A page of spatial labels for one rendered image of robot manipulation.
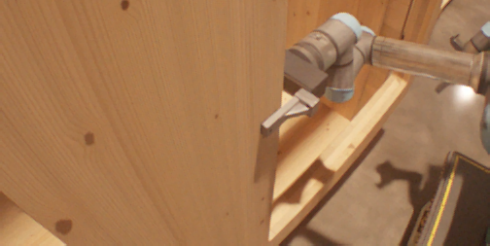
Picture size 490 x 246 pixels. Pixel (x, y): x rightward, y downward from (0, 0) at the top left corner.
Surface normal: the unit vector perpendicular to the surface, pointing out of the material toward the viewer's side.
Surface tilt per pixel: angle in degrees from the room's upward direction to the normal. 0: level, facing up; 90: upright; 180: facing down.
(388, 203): 0
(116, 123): 90
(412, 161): 0
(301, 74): 2
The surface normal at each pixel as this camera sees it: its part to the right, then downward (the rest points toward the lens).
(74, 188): 0.72, 0.52
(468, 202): 0.00, -0.67
